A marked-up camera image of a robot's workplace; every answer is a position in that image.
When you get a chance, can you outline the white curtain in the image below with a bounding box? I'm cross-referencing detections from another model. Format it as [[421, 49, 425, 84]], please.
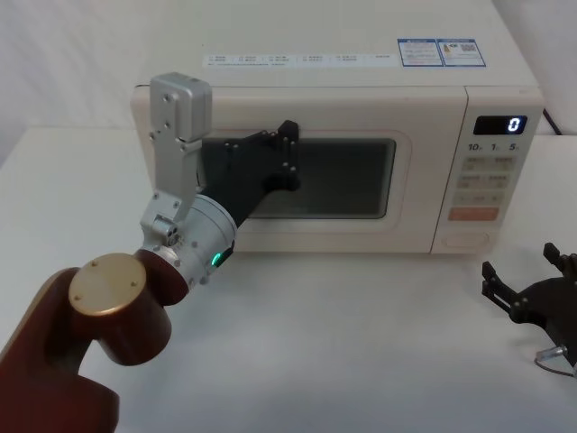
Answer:
[[0, 0, 577, 136]]

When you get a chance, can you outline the thin cable with silver plug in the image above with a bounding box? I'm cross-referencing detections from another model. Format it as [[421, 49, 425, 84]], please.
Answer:
[[533, 344, 577, 376]]

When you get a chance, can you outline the black power cable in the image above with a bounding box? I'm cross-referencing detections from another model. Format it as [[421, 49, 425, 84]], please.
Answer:
[[542, 107, 561, 135]]

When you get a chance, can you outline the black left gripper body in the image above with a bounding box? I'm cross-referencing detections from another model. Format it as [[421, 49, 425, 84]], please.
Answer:
[[197, 139, 303, 225]]

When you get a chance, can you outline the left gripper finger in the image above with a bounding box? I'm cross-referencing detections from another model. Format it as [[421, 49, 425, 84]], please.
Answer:
[[279, 122, 302, 176], [224, 119, 292, 152]]

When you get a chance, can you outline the white tablecloth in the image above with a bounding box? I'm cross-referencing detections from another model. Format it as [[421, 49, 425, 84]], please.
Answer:
[[0, 125, 577, 433]]

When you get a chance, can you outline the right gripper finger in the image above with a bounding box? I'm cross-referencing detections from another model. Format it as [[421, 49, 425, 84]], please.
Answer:
[[481, 260, 529, 318], [543, 242, 577, 286]]

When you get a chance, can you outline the cream microwave oven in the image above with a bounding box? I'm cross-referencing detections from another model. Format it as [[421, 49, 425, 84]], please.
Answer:
[[129, 0, 545, 256]]

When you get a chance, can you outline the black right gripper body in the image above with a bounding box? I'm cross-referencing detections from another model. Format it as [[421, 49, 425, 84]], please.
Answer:
[[512, 277, 577, 367]]

